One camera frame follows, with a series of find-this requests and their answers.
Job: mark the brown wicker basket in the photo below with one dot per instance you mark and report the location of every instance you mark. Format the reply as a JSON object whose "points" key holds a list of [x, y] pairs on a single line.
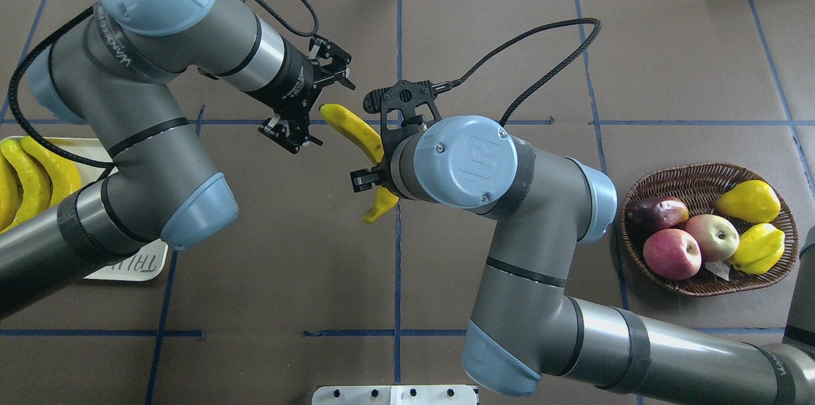
{"points": [[698, 186]]}

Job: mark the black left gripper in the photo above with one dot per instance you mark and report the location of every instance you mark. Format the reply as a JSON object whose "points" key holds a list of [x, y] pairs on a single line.
{"points": [[290, 82]]}

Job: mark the white bear tray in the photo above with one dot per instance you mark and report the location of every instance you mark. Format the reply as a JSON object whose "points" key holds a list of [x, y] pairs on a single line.
{"points": [[143, 266]]}

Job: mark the smooth yellow banana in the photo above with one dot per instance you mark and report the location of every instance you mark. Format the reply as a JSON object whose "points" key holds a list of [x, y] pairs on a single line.
{"points": [[10, 198]]}

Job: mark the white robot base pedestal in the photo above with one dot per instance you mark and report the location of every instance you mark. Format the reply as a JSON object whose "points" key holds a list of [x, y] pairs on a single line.
{"points": [[396, 394]]}

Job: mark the pale green pink apple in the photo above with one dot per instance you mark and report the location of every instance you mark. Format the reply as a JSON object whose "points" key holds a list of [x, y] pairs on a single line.
{"points": [[717, 237]]}

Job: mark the yellow pear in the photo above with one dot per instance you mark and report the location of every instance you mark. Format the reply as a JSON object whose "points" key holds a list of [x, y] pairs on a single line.
{"points": [[754, 201]]}

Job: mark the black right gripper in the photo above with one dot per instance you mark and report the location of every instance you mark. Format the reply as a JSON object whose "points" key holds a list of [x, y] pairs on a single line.
{"points": [[364, 180]]}

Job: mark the textured light yellow banana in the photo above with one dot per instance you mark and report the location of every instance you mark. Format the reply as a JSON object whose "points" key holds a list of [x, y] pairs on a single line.
{"points": [[36, 192]]}

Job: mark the yellow banana curved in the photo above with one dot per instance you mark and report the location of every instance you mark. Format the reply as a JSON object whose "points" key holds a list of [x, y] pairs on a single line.
{"points": [[63, 173]]}

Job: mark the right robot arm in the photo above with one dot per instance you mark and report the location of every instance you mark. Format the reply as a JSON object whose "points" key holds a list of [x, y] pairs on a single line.
{"points": [[525, 326]]}

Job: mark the pink red apple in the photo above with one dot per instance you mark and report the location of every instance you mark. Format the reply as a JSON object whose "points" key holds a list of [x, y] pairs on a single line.
{"points": [[672, 254]]}

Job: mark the yellow green starfruit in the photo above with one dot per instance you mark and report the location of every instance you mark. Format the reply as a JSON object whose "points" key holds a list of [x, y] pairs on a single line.
{"points": [[760, 248]]}

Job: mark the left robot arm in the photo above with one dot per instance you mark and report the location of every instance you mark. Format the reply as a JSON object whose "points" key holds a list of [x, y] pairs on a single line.
{"points": [[111, 72]]}

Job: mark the dark purple plum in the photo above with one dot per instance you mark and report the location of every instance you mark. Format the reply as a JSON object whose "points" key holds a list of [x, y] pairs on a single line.
{"points": [[655, 214]]}

